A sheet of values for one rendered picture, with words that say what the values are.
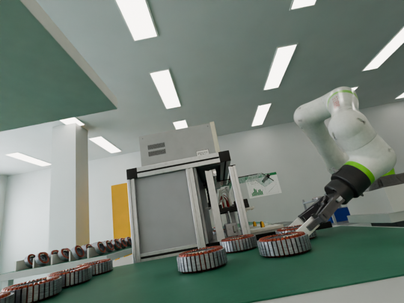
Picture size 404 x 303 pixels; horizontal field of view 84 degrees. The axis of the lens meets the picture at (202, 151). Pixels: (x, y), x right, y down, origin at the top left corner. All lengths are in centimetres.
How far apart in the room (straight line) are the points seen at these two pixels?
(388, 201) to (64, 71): 127
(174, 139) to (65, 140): 435
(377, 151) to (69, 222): 468
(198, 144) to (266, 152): 583
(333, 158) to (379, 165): 61
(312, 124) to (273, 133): 589
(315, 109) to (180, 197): 76
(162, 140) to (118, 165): 619
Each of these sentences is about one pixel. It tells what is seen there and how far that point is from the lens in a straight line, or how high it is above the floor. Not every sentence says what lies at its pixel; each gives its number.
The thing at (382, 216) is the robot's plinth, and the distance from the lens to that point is 133.
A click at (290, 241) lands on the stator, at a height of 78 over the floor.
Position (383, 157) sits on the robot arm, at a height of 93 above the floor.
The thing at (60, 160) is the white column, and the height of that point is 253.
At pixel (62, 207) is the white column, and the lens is 502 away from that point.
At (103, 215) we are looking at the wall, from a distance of 725.
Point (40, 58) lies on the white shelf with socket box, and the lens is 52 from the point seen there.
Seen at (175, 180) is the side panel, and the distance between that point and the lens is 95.
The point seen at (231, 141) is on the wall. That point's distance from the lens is 686.
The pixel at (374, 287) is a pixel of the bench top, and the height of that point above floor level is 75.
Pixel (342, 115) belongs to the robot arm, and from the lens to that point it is 82.
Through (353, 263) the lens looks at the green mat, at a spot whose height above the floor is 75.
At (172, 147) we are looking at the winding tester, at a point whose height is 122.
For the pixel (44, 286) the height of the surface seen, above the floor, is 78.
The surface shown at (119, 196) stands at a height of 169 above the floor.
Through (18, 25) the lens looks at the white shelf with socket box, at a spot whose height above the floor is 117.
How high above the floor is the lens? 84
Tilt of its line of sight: 18 degrees up
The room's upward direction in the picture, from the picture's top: 10 degrees counter-clockwise
